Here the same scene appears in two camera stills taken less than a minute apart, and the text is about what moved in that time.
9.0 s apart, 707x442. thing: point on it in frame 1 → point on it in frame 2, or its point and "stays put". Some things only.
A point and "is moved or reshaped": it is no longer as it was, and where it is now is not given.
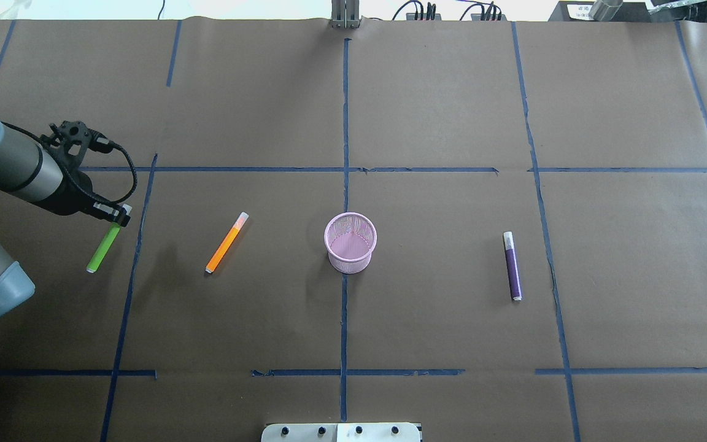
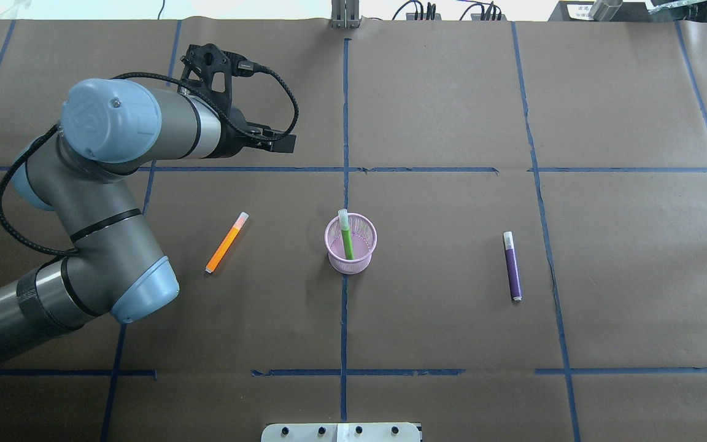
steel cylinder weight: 604,10 stays put
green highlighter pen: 103,249 is moved or reshaped
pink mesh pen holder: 350,238 stays put
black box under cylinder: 579,11 stays put
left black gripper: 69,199 → 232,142
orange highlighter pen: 236,228 stays put
